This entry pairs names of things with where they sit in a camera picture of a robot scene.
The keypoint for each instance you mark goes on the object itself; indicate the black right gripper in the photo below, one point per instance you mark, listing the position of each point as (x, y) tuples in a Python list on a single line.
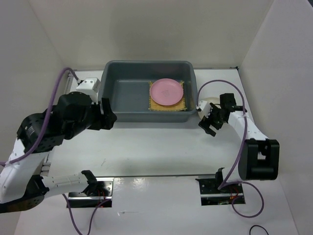
[(205, 123)]

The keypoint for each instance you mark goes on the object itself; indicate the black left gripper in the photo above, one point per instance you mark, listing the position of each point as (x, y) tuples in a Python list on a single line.
[(109, 116)]

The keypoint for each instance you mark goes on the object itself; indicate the cream plate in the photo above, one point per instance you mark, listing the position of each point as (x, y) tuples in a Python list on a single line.
[(214, 100)]

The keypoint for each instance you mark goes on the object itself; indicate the woven bamboo mat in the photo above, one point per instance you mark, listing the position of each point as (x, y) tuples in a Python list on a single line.
[(180, 106)]

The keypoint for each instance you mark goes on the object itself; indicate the pink plate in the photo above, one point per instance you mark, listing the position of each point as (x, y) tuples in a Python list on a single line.
[(166, 92)]

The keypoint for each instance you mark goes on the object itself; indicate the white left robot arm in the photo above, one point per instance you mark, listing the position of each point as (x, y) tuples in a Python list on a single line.
[(21, 188)]

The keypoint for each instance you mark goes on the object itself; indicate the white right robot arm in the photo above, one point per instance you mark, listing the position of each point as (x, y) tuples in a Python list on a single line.
[(258, 157)]

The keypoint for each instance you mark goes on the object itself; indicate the grey plastic bin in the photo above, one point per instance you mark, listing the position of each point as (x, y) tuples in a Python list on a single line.
[(127, 86)]

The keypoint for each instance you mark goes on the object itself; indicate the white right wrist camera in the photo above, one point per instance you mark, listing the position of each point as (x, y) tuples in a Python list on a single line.
[(203, 108)]

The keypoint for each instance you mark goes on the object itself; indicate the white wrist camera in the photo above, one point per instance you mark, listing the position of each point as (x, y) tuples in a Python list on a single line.
[(203, 108), (90, 86)]

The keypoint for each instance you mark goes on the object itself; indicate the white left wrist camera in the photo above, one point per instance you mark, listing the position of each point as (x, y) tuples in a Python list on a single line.
[(90, 86)]

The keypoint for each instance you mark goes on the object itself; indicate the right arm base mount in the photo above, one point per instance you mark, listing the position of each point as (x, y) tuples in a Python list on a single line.
[(211, 196)]

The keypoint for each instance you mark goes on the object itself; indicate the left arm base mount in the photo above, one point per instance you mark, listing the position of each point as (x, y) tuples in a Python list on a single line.
[(103, 193)]

